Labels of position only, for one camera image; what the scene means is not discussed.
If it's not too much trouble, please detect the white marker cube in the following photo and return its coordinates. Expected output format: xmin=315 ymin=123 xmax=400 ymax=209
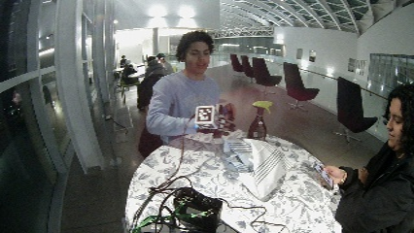
xmin=194 ymin=105 xmax=218 ymax=130

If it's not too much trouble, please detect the dark spray bottle, yellow-green trigger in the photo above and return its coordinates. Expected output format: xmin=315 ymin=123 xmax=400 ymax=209
xmin=246 ymin=100 xmax=274 ymax=141

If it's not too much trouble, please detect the small folded striped cloth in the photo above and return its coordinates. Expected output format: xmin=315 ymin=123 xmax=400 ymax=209
xmin=222 ymin=139 xmax=254 ymax=173

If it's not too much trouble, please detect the the person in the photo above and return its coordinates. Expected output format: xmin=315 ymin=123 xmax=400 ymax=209
xmin=145 ymin=30 xmax=224 ymax=145

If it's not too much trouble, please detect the dark swivel chair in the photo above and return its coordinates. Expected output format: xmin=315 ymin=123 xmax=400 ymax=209
xmin=239 ymin=54 xmax=255 ymax=80
xmin=334 ymin=76 xmax=379 ymax=144
xmin=228 ymin=53 xmax=244 ymax=74
xmin=251 ymin=56 xmax=283 ymax=95
xmin=282 ymin=61 xmax=320 ymax=111

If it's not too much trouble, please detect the floral tablecloth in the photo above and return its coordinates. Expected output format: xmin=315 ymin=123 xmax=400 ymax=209
xmin=123 ymin=133 xmax=344 ymax=233

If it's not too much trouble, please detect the large white striped cloth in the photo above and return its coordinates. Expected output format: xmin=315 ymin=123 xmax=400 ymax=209
xmin=238 ymin=138 xmax=288 ymax=202

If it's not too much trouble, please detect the smartphone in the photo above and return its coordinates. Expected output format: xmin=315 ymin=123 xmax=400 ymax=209
xmin=312 ymin=160 xmax=336 ymax=190

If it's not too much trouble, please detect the bright ceiling lamp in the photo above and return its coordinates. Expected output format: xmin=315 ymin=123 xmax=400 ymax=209
xmin=146 ymin=4 xmax=167 ymax=19
xmin=177 ymin=4 xmax=198 ymax=19

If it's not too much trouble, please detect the brown glove cable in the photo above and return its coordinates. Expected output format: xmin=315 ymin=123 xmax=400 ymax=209
xmin=147 ymin=116 xmax=196 ymax=195

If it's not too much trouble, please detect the wall handrail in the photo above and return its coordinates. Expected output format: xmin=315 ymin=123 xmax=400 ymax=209
xmin=275 ymin=60 xmax=390 ymax=101

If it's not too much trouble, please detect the black camera device box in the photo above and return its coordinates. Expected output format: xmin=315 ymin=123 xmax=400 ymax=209
xmin=171 ymin=186 xmax=223 ymax=233

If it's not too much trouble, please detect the thin black cable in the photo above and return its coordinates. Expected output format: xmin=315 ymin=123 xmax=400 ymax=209
xmin=216 ymin=197 xmax=290 ymax=233

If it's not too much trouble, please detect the wide wall picture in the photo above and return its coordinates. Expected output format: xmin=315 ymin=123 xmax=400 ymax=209
xmin=346 ymin=57 xmax=368 ymax=78

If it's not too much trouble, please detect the green cable bundle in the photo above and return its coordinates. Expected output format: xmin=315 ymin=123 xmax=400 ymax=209
xmin=130 ymin=198 xmax=207 ymax=233

